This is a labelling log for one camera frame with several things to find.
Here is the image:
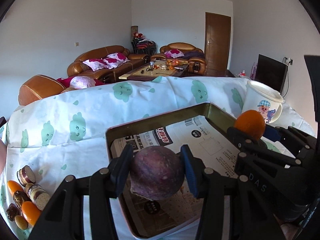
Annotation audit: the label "brown leather long sofa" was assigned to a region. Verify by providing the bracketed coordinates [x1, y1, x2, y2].
[67, 46, 150, 83]

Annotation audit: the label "black television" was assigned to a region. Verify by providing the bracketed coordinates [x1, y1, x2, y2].
[254, 54, 288, 93]

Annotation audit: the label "pink flower pillow right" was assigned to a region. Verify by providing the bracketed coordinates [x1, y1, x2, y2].
[103, 52, 129, 69]

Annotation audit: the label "dark brown chestnut ball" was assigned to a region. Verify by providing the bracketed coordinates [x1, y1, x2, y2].
[5, 203, 21, 222]

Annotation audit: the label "brown wooden door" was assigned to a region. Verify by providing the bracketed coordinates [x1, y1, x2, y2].
[204, 12, 231, 71]

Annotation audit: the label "brown leather armchair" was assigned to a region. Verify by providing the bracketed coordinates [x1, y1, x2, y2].
[150, 42, 207, 75]
[17, 74, 106, 106]

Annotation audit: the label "pink flower pillow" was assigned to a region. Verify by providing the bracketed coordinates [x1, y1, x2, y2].
[83, 59, 108, 72]
[103, 52, 129, 69]

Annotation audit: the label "purple passion fruit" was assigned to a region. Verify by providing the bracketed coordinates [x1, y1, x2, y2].
[130, 146, 184, 200]

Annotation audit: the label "large orange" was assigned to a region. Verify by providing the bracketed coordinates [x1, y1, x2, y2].
[234, 110, 266, 141]

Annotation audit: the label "pink flower pillow left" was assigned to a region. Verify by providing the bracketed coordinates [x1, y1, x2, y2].
[83, 59, 108, 72]

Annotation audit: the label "pink pillow on armchair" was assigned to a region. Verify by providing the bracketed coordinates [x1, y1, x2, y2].
[164, 49, 184, 59]

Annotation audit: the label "light pink round cushion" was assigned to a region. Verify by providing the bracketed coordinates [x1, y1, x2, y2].
[69, 76, 95, 89]

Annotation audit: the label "small orange kumquat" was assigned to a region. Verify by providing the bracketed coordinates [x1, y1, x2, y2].
[22, 201, 41, 226]

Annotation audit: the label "wooden coffee table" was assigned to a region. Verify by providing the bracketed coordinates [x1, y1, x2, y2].
[119, 59, 189, 81]

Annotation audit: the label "white cartoon pig mug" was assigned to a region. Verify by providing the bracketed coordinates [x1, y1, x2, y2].
[242, 80, 284, 124]

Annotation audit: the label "brown leather armchair near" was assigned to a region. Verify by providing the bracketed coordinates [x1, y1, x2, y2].
[17, 74, 106, 106]

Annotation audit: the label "yellow brown kiwi fruit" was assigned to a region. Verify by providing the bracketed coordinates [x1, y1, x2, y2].
[14, 215, 28, 230]

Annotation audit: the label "brown leather armchair far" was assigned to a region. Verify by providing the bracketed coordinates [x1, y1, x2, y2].
[150, 42, 207, 75]

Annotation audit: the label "stacked dark chairs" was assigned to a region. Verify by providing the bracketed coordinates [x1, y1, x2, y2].
[131, 32, 156, 56]

